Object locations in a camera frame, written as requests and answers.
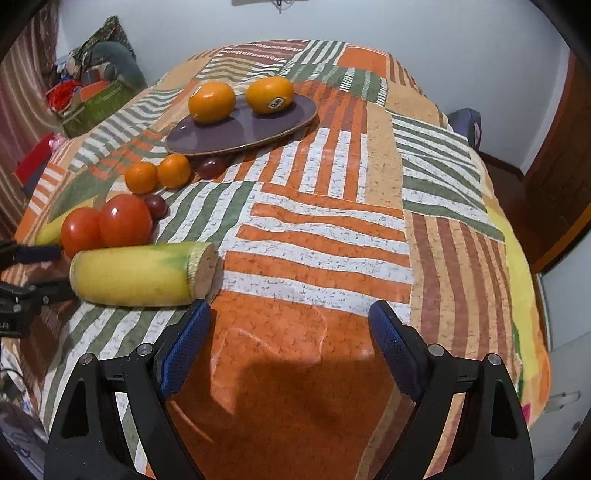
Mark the red mesh bag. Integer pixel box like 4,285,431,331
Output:
46,80,81,112

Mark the brown wooden door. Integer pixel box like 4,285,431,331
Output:
522,51,591,274

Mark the thick yellow green corn cob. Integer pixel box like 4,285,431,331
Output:
69,242,219,308

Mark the large plain orange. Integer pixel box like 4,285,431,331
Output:
188,82,236,123

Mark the red flat box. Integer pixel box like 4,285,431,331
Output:
13,133,56,186

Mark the yellow bed sheet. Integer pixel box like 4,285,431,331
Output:
480,194,552,425

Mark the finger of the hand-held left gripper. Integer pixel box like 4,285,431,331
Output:
0,241,64,268
0,277,75,315

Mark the dark red grape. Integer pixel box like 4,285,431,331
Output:
198,157,227,180
144,195,168,219

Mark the purple oval plate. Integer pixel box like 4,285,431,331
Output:
165,92,319,155

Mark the red tomato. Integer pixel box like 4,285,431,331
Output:
61,208,105,259
99,194,153,247

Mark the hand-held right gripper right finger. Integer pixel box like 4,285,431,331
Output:
368,299,536,480

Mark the striped patchwork blanket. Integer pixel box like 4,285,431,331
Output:
14,39,552,480

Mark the orange box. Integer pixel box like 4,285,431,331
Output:
76,79,114,100

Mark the grey green plush pillow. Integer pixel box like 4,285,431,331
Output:
81,41,147,90

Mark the small mandarin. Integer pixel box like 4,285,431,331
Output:
157,154,192,189
124,161,159,195

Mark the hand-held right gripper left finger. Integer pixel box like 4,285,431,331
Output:
44,299,213,480

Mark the camouflage cloth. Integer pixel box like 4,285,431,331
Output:
81,16,137,61

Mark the striped curtain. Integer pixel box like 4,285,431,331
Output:
0,0,62,234

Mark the large orange with sticker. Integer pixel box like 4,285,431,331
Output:
245,76,295,115

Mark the thin yellow green corn cob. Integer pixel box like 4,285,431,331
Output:
34,196,109,246

